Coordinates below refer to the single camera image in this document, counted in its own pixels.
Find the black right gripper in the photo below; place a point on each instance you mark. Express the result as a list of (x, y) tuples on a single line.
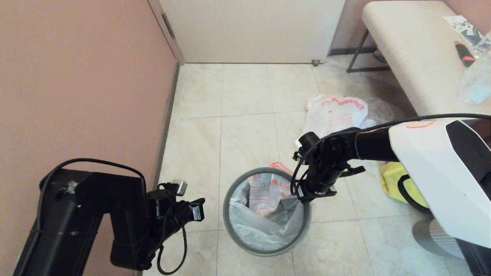
[(326, 165)]

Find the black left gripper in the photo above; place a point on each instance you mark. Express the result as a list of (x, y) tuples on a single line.
[(178, 220)]

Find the white red-print trash bag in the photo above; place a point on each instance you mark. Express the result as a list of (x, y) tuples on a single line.
[(333, 111)]

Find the white plastic bag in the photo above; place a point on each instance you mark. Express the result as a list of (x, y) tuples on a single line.
[(261, 226)]

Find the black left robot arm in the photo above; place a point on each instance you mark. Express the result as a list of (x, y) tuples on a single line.
[(88, 218)]

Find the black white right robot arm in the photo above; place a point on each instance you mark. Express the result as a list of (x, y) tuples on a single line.
[(433, 168)]

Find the yellow fabric tote bag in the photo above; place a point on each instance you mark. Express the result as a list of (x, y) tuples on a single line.
[(391, 184)]

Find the clear bag with black items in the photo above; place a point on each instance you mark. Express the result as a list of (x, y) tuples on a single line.
[(383, 111)]

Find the pale ribbed bin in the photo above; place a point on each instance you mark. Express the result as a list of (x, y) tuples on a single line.
[(437, 237)]

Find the beige bench with metal legs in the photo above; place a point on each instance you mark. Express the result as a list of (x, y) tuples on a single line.
[(414, 57)]

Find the white door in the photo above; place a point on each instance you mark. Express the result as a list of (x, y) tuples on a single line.
[(253, 30)]

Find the clear plastic water bottle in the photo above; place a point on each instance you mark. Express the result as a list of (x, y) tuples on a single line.
[(477, 80)]

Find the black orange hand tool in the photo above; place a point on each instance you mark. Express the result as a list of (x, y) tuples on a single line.
[(465, 54)]

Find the black white printed leaflet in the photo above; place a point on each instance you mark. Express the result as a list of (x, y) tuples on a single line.
[(462, 27)]

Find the black cylindrical right wrist camera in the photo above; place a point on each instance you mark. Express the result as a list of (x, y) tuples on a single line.
[(308, 141)]

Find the black cylindrical wrist camera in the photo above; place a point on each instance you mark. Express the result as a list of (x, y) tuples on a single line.
[(165, 195), (308, 141)]

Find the black cylindrical left wrist camera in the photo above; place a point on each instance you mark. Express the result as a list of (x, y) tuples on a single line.
[(165, 195)]

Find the grey wall baseboard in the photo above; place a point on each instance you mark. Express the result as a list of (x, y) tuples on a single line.
[(170, 107)]

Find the grey door frame strip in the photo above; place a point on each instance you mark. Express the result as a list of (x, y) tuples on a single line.
[(168, 34)]

